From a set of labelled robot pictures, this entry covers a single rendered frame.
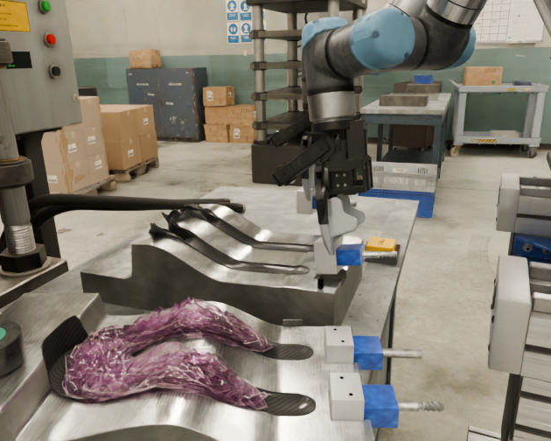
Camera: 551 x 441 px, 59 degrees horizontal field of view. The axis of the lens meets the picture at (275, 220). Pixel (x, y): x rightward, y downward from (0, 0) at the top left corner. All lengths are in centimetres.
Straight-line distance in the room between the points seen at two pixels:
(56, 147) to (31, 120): 322
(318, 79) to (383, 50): 14
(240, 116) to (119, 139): 264
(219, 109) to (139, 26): 205
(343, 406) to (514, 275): 25
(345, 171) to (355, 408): 36
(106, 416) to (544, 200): 84
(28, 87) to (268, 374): 102
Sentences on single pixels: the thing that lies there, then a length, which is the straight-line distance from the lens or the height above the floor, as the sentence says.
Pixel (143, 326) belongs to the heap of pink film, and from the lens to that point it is 70.
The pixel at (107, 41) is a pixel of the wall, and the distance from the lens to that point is 921.
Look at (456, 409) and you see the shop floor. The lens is 204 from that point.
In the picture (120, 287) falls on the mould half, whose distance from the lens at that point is 97.
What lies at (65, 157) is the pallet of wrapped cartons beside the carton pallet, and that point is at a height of 46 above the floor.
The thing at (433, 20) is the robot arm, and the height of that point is 129.
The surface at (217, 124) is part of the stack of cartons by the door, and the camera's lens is 780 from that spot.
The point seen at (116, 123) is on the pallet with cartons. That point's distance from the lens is 539.
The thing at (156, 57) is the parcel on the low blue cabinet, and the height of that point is 128.
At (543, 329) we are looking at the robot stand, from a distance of 60.
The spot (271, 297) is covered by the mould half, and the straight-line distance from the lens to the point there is 82.
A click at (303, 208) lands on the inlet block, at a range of 111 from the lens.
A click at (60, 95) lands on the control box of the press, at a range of 150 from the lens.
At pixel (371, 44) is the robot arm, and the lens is 68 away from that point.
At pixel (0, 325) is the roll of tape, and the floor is 94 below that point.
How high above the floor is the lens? 124
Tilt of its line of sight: 18 degrees down
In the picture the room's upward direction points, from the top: 1 degrees counter-clockwise
